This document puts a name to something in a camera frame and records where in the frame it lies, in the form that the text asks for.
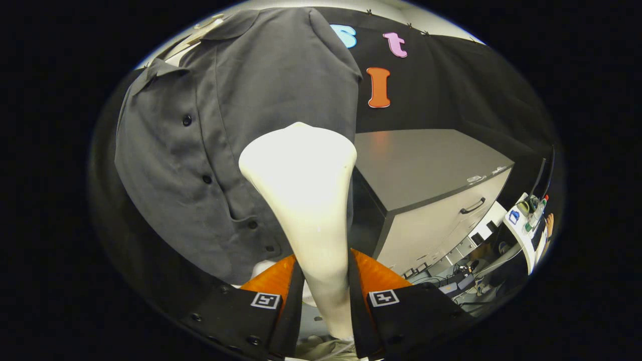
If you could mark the round yellowish container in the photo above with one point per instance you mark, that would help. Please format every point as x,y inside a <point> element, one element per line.
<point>524,206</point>

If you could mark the row of black backdrop clips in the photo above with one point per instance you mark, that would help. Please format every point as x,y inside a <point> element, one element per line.
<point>409,25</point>

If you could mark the grey cabinet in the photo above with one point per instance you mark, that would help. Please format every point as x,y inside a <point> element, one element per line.
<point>426,160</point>

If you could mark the white desk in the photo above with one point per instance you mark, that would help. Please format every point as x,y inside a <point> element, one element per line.
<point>521,240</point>

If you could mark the cream mannequin torso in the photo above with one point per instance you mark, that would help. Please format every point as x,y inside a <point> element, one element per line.
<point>193,40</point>

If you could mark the small blue object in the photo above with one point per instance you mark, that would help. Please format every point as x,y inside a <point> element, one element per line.
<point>514,216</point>

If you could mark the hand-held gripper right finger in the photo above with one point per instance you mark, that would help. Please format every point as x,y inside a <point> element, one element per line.
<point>358,321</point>

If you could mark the beige cloth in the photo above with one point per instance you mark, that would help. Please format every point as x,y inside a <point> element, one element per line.
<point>316,347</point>

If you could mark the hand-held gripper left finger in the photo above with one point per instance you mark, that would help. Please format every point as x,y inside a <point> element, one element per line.
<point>293,321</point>

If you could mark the grey button-up shirt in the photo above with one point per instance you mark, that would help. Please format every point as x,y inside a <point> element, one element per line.
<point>225,100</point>

